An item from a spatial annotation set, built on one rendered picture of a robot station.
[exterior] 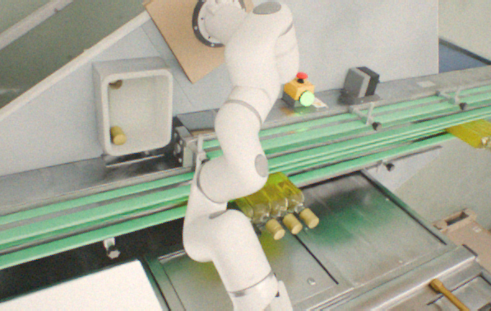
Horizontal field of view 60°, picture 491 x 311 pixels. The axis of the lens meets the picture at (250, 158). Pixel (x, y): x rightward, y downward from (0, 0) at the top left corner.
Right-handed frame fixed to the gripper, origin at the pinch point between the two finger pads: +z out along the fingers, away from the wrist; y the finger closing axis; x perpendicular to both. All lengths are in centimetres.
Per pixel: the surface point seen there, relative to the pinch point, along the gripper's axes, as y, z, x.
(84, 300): -11.9, 9.2, 39.4
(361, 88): 19, 57, -52
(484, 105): 5, 67, -123
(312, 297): -11.9, -0.2, -16.0
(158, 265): -11.8, 16.8, 21.3
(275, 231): 1.3, 11.8, -7.5
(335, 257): -16.2, 14.7, -31.1
